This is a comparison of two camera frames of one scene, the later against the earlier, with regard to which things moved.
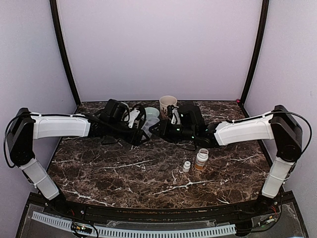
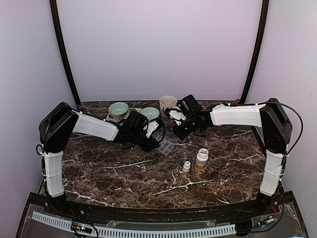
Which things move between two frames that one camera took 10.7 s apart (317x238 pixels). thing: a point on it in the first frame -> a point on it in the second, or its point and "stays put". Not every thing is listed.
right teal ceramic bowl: x=151 y=112 stays put
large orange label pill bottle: x=201 y=157 stays put
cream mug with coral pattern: x=164 y=101 stays put
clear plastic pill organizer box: x=149 y=122 -> x=167 y=146
